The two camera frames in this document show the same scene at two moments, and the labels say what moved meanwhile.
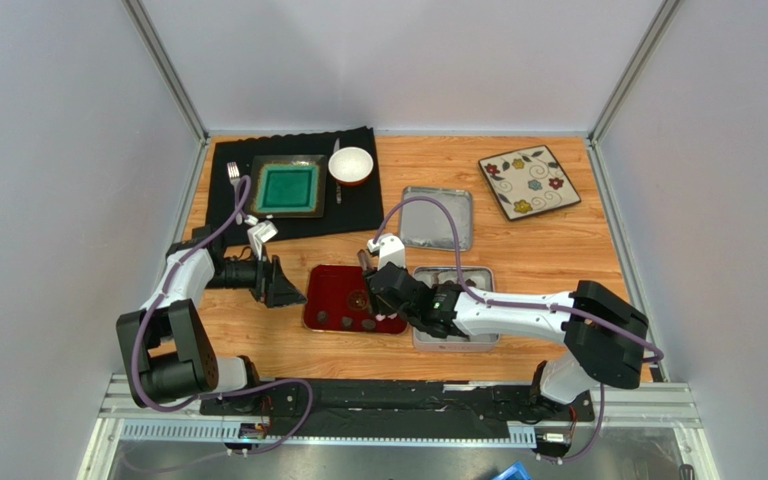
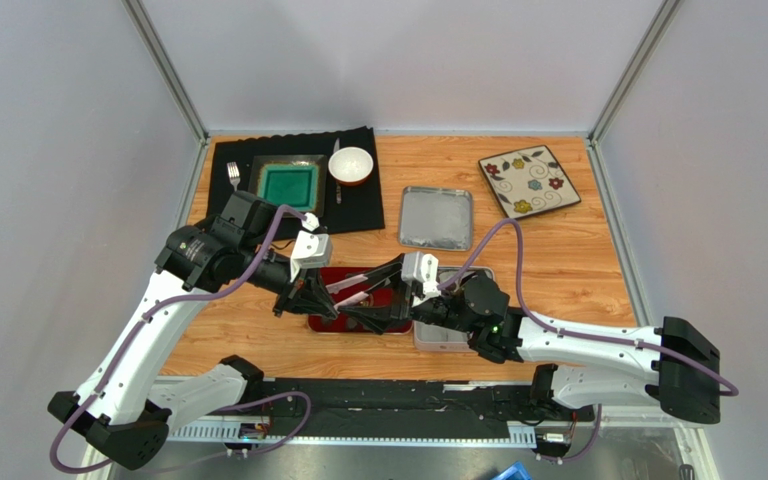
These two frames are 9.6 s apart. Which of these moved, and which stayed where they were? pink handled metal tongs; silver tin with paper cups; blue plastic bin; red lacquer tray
Moved: pink handled metal tongs
Stayed: silver tin with paper cups; blue plastic bin; red lacquer tray
